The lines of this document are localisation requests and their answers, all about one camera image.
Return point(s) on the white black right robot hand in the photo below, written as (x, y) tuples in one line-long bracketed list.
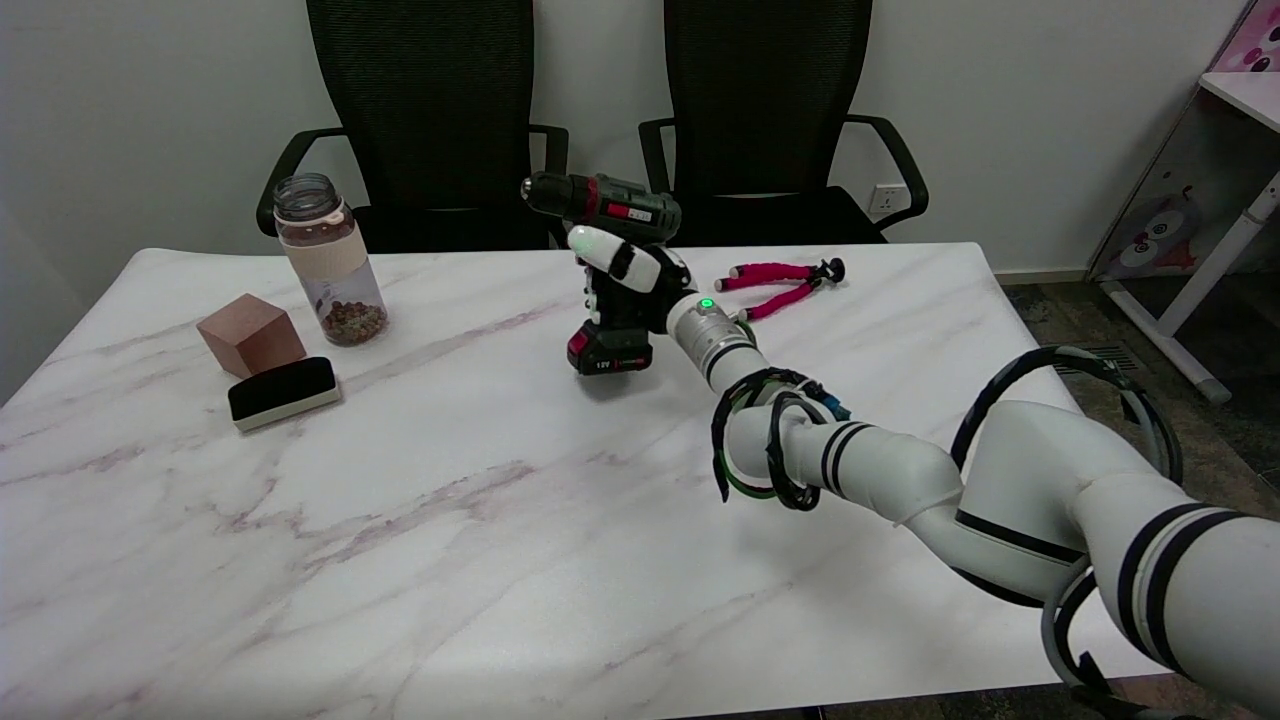
[(630, 268)]

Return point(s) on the green black power screwdriver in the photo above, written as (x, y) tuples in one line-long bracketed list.
[(625, 207)]

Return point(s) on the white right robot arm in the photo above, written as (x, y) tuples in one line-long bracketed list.
[(1030, 500)]

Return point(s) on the pink flexible mini tripod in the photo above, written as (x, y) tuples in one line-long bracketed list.
[(772, 271)]

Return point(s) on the black mesh office chair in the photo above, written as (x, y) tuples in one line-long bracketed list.
[(765, 100), (430, 100)]

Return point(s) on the clear bottle with beige band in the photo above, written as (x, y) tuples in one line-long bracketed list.
[(335, 270)]

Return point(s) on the black white board eraser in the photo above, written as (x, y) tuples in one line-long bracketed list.
[(282, 390)]

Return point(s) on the brown wooden cube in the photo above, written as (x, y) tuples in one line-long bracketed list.
[(250, 335)]

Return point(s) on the dark floor vent grille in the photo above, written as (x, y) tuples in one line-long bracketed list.
[(1085, 352)]

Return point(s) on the white desk with cartoon panel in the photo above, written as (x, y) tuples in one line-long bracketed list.
[(1180, 170)]

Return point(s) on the pink printed board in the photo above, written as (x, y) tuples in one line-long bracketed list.
[(1255, 45)]

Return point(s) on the white wall socket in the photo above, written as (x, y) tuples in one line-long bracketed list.
[(888, 199)]

